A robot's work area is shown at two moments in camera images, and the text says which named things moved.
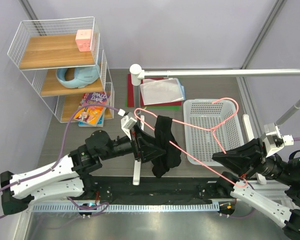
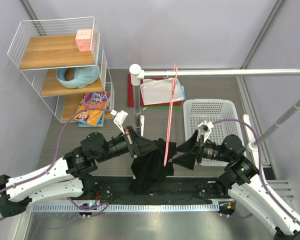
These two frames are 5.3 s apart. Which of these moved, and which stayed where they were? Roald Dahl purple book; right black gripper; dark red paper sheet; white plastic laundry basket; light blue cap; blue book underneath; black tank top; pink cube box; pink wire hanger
Moved: black tank top; right black gripper; pink wire hanger
Stayed: white plastic laundry basket; dark red paper sheet; blue book underneath; pink cube box; light blue cap; Roald Dahl purple book
